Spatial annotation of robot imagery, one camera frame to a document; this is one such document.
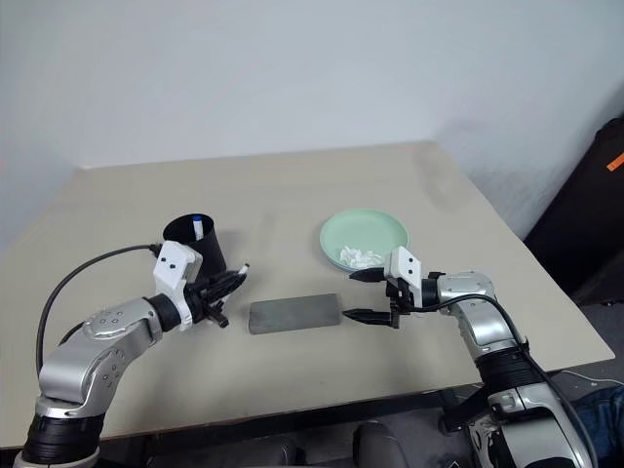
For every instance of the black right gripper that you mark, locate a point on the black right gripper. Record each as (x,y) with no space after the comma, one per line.
(397,297)

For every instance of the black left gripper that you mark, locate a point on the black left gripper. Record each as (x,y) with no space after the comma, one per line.
(200,300)

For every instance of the white marker black cap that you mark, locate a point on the white marker black cap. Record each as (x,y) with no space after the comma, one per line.
(245,268)

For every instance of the white tissue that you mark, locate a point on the white tissue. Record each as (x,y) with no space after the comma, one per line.
(358,257)

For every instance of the white marker blue cap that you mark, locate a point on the white marker blue cap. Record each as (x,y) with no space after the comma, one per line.
(199,229)

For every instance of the light green plate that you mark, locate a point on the light green plate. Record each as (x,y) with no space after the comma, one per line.
(361,229)

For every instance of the grey glasses case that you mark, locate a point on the grey glasses case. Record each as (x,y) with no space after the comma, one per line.
(292,314)

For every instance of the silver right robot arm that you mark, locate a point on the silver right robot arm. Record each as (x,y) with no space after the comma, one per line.
(478,331)

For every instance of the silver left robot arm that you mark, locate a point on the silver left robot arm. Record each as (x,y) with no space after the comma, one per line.
(73,370)

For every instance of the black pen holder cup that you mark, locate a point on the black pen holder cup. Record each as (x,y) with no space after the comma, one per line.
(214,253)

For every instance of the dark rounded shape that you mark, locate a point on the dark rounded shape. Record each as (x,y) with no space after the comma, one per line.
(378,448)
(278,453)

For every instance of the large black case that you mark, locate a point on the large black case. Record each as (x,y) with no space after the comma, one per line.
(585,219)

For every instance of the blue jeans leg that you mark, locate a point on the blue jeans leg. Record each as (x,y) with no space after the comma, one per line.
(604,414)

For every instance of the orange sticker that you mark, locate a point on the orange sticker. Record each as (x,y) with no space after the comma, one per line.
(616,162)

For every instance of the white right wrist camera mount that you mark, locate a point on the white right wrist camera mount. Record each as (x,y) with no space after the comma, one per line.
(407,265)

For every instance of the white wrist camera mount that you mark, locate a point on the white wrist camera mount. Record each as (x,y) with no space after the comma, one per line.
(407,265)
(173,263)

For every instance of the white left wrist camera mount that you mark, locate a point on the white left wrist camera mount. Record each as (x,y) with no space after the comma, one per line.
(173,263)

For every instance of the black table bracket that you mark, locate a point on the black table bracket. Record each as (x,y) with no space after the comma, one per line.
(463,414)

